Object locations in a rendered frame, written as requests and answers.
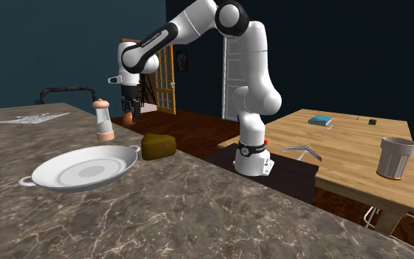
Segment dark robot stand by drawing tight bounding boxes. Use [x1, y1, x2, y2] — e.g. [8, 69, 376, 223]
[204, 143, 320, 205]

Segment beige ribbed cup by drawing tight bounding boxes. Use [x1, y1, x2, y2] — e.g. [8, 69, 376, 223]
[376, 136, 414, 180]

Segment black tripod stand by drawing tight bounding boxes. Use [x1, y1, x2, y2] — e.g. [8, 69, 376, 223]
[137, 73, 157, 107]

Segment white two-handled pan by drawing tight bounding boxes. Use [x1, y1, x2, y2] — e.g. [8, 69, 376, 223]
[18, 144, 141, 194]

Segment black curved faucet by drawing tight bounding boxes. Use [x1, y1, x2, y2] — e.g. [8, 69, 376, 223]
[39, 86, 99, 105]

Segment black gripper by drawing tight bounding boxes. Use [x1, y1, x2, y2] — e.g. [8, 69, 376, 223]
[121, 85, 141, 121]

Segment clear salt mill, peach caps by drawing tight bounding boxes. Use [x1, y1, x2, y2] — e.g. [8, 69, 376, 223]
[92, 99, 115, 142]

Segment white door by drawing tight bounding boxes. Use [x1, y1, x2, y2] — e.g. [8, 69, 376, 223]
[221, 36, 248, 121]

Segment grey open folding tool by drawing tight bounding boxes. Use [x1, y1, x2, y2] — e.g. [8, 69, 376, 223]
[282, 144, 323, 163]

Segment dark framed wall picture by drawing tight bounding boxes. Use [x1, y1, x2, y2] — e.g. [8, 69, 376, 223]
[176, 50, 188, 72]

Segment wooden glass-pane door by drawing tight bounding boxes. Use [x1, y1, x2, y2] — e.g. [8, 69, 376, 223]
[154, 44, 177, 116]

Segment grey patterned flat sheet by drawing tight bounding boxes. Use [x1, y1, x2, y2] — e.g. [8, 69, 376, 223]
[0, 112, 71, 125]

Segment olive green bread loaf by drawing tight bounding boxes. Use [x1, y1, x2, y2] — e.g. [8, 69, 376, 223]
[140, 133, 177, 161]

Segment wooden table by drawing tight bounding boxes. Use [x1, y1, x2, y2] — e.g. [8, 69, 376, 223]
[216, 108, 414, 238]

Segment white metal chair frame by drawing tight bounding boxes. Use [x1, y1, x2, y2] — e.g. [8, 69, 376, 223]
[363, 205, 414, 255]

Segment blue book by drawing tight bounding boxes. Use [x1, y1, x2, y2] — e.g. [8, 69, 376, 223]
[307, 115, 333, 127]

